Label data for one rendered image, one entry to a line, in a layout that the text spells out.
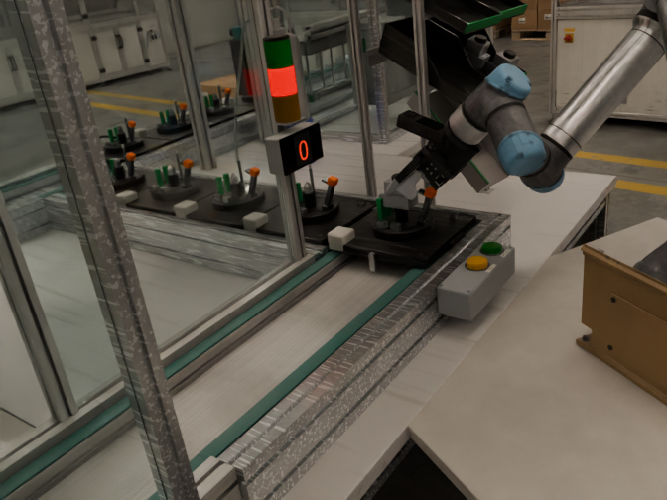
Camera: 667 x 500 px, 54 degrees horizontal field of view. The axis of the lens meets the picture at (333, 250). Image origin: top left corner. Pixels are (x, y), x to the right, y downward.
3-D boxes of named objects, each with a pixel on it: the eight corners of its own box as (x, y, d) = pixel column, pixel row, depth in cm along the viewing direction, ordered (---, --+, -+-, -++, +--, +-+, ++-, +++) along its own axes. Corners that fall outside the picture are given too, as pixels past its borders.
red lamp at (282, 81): (303, 90, 125) (299, 64, 123) (286, 97, 121) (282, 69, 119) (282, 89, 128) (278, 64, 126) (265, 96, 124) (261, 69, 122)
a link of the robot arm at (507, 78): (511, 90, 112) (494, 55, 116) (469, 131, 120) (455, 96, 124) (542, 99, 116) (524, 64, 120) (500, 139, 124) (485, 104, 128)
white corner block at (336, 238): (356, 245, 145) (354, 228, 144) (344, 253, 142) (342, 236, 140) (339, 241, 148) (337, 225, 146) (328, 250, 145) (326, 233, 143)
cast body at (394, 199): (418, 203, 143) (416, 173, 140) (408, 210, 140) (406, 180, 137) (385, 198, 148) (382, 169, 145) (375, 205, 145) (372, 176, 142)
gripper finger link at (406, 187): (396, 214, 136) (429, 185, 132) (377, 192, 136) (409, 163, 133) (400, 212, 139) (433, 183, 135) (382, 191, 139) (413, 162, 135)
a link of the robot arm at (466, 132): (455, 107, 122) (473, 96, 128) (440, 123, 125) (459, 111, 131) (481, 137, 121) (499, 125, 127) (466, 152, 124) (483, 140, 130)
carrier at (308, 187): (380, 209, 163) (375, 161, 157) (323, 249, 146) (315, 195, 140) (304, 197, 176) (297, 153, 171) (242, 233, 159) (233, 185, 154)
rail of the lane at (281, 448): (511, 254, 152) (510, 210, 147) (255, 526, 89) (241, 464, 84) (488, 250, 155) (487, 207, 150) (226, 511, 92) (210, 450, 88)
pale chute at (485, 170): (508, 177, 162) (519, 166, 158) (477, 193, 154) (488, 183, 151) (439, 90, 167) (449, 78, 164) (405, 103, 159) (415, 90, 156)
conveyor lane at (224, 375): (476, 259, 152) (475, 219, 148) (222, 509, 93) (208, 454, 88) (373, 240, 168) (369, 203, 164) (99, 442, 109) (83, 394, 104)
